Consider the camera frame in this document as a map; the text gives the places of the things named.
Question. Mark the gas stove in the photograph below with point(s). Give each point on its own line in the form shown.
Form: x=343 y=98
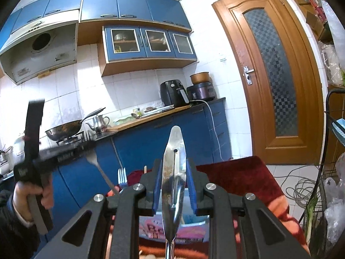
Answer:
x=78 y=137

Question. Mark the black air fryer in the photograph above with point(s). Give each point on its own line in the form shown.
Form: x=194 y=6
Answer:
x=172 y=92

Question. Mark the grey range hood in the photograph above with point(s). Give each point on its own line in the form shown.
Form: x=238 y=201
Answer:
x=42 y=45

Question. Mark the blue glass wall cabinet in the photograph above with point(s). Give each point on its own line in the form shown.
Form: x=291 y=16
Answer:
x=136 y=48

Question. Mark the blue base cabinets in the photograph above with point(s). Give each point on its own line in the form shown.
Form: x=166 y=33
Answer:
x=206 y=137

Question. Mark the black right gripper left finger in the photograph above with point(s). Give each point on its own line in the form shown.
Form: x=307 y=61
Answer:
x=108 y=225

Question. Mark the dark sleeve forearm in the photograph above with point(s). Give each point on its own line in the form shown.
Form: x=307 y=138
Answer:
x=18 y=240

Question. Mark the steel table knife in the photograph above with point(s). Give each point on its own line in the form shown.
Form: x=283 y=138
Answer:
x=173 y=183

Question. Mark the black metal rack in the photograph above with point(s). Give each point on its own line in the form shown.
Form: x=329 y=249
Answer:
x=315 y=219

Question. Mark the wooden door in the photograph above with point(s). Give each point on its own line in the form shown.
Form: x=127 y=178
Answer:
x=285 y=102

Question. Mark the steel teapot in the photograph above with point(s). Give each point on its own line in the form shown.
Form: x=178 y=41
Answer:
x=99 y=124

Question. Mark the white plastic bag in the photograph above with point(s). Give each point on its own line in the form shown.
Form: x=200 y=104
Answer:
x=335 y=203

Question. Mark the black wok pan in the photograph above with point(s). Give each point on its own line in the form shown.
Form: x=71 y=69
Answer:
x=67 y=130

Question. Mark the silver door handle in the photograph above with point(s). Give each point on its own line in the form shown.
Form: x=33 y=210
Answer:
x=247 y=73

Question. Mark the blue plastic utensil box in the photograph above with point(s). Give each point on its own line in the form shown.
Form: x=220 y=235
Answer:
x=188 y=227

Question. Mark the red floral plush blanket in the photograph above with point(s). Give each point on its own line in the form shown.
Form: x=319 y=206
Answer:
x=237 y=177

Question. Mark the person's left hand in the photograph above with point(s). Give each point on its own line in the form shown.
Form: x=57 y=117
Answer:
x=24 y=191

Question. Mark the wooden cutting board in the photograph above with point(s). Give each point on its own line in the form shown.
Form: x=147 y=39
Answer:
x=140 y=121

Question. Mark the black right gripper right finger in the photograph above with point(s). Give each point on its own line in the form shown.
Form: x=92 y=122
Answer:
x=249 y=214

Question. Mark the brown pot on cooker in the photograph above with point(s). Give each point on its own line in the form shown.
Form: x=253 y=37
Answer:
x=200 y=77

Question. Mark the dark rice cooker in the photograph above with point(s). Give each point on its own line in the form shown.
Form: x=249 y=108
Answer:
x=202 y=91

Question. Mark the steel fork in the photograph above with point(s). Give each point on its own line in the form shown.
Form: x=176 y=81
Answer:
x=122 y=178
x=92 y=158

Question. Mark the wooden shelf with items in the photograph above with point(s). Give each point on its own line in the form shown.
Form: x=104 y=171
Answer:
x=330 y=36

